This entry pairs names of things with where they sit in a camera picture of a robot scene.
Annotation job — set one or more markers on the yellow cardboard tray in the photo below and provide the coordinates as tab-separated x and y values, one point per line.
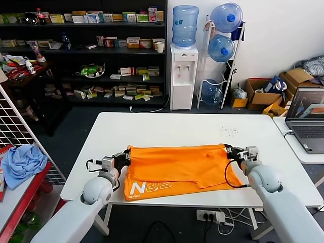
274	111

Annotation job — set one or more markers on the white plastic bottle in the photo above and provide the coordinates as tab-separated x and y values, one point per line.
30	67

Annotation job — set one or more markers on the white metal jug rack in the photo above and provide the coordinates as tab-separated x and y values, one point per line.
236	60

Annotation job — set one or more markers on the white water dispenser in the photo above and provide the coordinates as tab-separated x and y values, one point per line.
182	76

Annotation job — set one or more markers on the tall colourful carton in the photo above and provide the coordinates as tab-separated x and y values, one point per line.
153	14

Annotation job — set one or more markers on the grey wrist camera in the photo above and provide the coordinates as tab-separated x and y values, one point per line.
108	163
250	153

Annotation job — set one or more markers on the light blue cloth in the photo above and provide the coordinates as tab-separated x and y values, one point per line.
24	164

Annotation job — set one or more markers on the upright blue water jug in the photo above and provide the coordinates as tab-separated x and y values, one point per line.
185	25

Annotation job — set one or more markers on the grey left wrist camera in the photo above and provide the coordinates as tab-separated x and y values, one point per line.
108	163

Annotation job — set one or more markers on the orange t-shirt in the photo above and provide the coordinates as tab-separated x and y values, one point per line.
177	169

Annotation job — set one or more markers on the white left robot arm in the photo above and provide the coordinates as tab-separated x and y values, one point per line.
86	202

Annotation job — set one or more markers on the orange yellow medicine box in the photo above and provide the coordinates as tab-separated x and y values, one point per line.
133	43

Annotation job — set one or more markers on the dark cluttered table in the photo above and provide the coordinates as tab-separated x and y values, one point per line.
50	101

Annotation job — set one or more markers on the white paper cup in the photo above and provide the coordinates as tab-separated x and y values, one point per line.
160	48

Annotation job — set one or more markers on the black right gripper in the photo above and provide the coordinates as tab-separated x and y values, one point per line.
236	154

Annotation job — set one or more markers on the blue plastic bottle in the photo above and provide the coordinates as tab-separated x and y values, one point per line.
65	41

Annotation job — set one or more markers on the yellow green medicine box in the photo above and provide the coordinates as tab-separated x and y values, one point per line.
57	19

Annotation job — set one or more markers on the black shelf unit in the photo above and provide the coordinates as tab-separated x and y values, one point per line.
111	59

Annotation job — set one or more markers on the grey laptop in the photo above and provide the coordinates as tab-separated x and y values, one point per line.
306	131

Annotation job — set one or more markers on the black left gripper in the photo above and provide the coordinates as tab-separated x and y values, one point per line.
119	160

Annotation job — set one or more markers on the cola bottle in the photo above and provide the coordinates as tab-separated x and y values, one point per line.
38	15

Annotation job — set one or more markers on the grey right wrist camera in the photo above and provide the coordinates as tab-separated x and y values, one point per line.
250	153

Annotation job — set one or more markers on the large cardboard box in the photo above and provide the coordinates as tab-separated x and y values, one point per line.
297	77

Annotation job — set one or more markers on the white side table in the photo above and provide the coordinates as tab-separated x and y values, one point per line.
298	157

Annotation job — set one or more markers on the open cardboard box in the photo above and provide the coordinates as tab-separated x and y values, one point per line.
260	98

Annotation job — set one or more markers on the red metal rack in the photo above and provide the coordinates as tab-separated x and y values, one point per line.
22	202

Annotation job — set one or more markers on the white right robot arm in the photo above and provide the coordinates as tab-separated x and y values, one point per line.
276	192

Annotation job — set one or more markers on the grey clothes pile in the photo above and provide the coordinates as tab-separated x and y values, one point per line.
314	65

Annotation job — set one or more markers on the small yellow box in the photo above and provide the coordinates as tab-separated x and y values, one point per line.
239	103

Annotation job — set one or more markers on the white power strip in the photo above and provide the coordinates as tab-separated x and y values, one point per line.
210	215

